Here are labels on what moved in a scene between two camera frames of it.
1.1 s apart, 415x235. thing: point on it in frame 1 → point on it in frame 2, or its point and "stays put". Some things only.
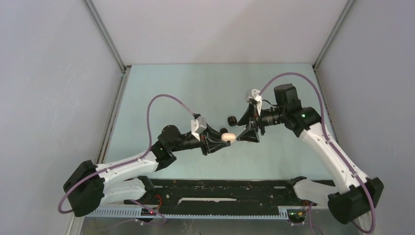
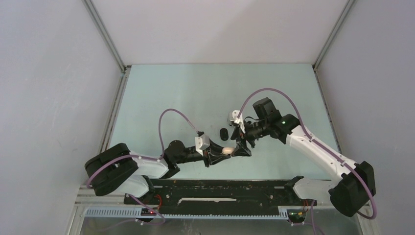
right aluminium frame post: (333, 34) stays put
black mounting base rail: (226, 196) stays put
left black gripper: (211, 147) → (214, 151)
